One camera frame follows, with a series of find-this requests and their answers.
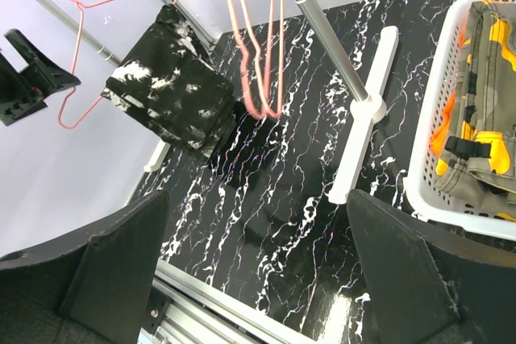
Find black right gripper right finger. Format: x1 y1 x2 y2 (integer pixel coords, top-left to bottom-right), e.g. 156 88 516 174
347 189 515 343

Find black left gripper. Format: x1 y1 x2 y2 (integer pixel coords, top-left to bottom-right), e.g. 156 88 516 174
1 29 81 126

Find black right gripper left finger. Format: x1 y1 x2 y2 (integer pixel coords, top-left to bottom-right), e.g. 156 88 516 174
1 190 169 343

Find pink hanger with black trousers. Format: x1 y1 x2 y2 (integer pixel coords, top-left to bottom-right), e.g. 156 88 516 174
26 0 186 130

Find black white patterned trousers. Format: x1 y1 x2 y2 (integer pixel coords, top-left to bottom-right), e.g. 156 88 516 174
102 4 236 162

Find camouflage yellow trousers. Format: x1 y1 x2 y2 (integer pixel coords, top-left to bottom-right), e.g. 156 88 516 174
434 0 515 221

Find orange trousers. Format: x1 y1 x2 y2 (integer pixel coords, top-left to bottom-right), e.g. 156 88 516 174
430 26 476 176

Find pink hanger with camouflage trousers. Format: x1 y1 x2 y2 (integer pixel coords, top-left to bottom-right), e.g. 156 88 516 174
227 0 274 119

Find white plastic basket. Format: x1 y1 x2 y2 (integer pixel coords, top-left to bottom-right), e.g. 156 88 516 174
404 0 515 241

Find silver white clothes rack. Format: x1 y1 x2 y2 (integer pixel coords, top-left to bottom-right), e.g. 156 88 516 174
38 0 398 205

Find black marble pattern mat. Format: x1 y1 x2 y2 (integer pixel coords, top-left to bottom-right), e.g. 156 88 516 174
128 0 516 344

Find aluminium mounting rail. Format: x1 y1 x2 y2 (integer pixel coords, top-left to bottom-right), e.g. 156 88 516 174
137 259 314 343

